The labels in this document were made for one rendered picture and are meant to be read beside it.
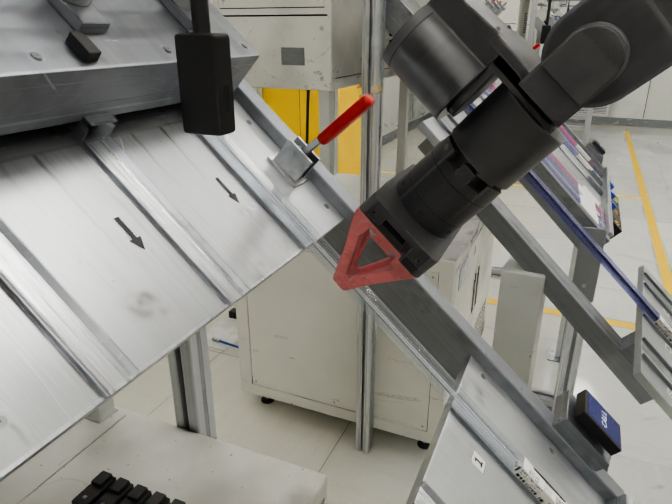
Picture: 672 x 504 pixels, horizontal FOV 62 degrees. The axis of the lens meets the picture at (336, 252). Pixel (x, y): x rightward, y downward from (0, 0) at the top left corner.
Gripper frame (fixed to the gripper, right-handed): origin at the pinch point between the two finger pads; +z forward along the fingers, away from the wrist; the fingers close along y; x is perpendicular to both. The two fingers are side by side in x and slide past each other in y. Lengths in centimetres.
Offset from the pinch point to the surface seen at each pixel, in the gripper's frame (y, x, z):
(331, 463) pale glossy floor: -73, 39, 93
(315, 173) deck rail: -8.0, -9.2, 0.0
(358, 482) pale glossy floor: -69, 46, 86
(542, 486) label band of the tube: 0.6, 23.7, -0.4
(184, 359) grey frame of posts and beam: -9.9, -5.6, 34.2
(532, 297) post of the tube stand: -36.4, 21.0, 2.8
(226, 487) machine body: -2.9, 9.8, 35.7
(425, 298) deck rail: -7.9, 6.9, 0.3
